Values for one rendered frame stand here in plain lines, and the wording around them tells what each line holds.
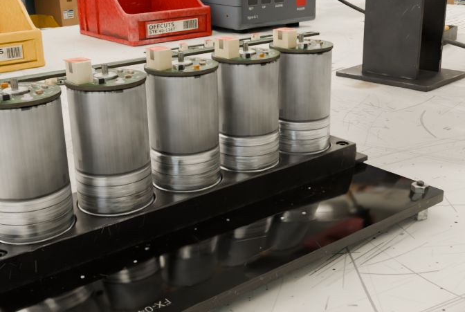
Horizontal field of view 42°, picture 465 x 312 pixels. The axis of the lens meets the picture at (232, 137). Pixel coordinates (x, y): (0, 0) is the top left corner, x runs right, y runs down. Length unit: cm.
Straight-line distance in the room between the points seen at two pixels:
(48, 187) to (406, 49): 32
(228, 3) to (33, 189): 50
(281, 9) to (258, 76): 48
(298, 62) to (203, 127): 5
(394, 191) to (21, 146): 13
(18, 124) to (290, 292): 9
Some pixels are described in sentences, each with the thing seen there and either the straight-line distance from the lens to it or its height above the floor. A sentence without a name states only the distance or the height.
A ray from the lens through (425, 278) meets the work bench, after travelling 20.
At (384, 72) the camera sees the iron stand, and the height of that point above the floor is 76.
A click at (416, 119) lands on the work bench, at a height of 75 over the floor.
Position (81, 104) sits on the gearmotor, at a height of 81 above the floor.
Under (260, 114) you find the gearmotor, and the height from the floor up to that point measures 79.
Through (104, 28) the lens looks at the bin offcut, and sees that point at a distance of 66.
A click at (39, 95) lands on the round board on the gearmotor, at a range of 17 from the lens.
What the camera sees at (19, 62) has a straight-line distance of 53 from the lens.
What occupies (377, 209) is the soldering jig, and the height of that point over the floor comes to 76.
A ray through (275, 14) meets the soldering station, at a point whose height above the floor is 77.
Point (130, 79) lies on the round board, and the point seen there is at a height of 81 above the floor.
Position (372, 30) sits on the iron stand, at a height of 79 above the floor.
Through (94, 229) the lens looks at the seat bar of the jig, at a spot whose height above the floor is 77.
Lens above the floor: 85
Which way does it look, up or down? 19 degrees down
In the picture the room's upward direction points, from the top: 1 degrees counter-clockwise
